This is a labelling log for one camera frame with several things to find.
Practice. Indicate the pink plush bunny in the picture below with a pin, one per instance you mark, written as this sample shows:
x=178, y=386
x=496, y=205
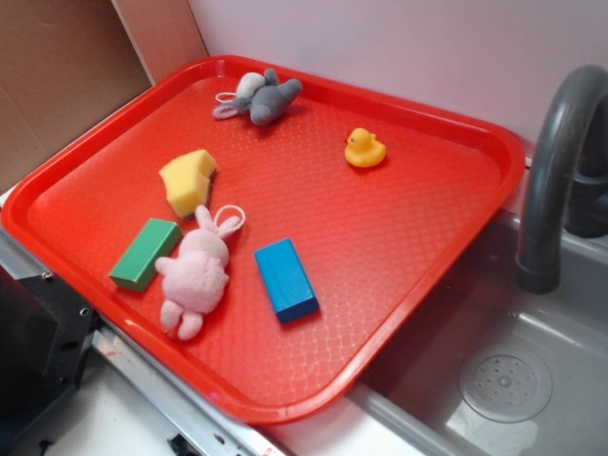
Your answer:
x=194, y=281

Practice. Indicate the grey plastic faucet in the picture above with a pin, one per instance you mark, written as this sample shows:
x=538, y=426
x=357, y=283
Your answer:
x=567, y=184

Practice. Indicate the grey toy sink basin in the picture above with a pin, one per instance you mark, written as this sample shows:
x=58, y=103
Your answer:
x=485, y=368

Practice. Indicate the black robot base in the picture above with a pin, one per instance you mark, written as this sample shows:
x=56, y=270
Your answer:
x=46, y=331

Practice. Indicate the yellow sponge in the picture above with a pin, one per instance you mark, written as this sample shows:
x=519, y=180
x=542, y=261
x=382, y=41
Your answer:
x=187, y=181

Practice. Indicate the green wooden block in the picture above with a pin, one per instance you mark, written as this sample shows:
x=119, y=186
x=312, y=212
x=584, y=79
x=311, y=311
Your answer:
x=136, y=268

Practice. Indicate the yellow rubber duck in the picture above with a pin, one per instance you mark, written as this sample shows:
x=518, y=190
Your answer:
x=363, y=149

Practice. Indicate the blue wooden block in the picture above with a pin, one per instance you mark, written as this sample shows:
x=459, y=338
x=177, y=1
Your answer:
x=286, y=282

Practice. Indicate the grey plush elephant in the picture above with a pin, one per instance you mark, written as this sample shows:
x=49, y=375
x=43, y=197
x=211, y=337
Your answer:
x=260, y=96

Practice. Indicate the brown cardboard panel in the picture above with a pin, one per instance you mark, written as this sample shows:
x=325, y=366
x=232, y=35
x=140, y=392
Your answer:
x=65, y=66

